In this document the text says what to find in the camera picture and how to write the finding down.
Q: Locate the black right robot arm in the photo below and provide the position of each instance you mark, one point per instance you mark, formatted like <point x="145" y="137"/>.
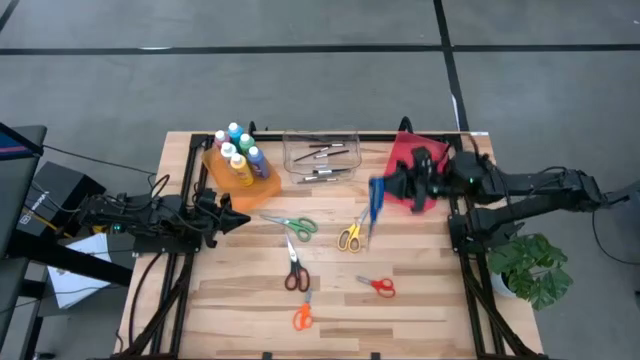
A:
<point x="540" y="185"/>

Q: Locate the thin dark paintbrush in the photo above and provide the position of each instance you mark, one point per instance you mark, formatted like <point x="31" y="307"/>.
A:
<point x="311" y="154"/>
<point x="320" y="178"/>

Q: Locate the white plant pot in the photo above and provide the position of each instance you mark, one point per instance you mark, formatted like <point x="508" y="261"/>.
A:
<point x="500" y="286"/>

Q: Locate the clear plastic bin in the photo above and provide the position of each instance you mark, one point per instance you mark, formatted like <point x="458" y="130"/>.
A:
<point x="292" y="175"/>

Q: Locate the black side desk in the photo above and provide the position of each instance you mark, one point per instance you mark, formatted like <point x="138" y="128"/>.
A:
<point x="15" y="200"/>

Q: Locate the light blue paint bottle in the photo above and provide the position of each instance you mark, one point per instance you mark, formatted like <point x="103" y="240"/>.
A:
<point x="235" y="131"/>

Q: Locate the green leafy plant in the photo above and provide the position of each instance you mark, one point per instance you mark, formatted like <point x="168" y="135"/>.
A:
<point x="530" y="270"/>

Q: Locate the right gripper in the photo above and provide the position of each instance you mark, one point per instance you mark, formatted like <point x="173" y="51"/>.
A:
<point x="432" y="175"/>

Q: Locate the white paper sheet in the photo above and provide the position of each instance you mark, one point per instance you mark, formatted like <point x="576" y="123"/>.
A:
<point x="75" y="280"/>

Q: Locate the green paint bottle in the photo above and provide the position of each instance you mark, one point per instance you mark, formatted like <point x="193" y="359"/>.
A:
<point x="246" y="142"/>

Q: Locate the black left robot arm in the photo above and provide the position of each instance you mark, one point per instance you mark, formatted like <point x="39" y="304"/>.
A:
<point x="145" y="215"/>

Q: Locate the yellow paint bottle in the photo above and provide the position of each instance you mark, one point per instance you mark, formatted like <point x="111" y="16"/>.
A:
<point x="241" y="170"/>

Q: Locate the pink paint bottle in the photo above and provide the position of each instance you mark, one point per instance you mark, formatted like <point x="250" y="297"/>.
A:
<point x="220" y="137"/>

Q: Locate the black aluminium rig frame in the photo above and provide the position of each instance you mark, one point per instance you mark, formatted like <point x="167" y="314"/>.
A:
<point x="270" y="136"/>

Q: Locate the black red-lined scissors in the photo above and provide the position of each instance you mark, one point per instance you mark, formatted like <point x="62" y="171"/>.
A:
<point x="295" y="262"/>

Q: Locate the white paint bottle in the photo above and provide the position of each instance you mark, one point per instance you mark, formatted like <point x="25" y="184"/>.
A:
<point x="228" y="150"/>

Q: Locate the red translucent plastic bin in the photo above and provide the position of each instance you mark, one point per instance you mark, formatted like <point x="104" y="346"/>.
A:
<point x="400" y="155"/>

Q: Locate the black brush silver ferrule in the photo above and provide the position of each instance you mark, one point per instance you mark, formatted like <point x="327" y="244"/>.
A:
<point x="332" y="153"/>

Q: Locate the black cardboard box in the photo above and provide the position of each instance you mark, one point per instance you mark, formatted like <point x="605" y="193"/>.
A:
<point x="55" y="187"/>

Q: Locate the orange translucent plastic bin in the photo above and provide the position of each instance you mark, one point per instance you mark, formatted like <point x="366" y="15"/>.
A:
<point x="260" y="192"/>

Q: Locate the grey chair base leg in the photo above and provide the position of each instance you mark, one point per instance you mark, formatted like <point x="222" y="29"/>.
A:
<point x="622" y="195"/>

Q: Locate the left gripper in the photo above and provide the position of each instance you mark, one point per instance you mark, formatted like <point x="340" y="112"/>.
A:
<point x="209" y="217"/>

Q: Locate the black paintbrush silver ferrule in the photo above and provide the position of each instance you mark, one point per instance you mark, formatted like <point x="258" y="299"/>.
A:
<point x="327" y="145"/>

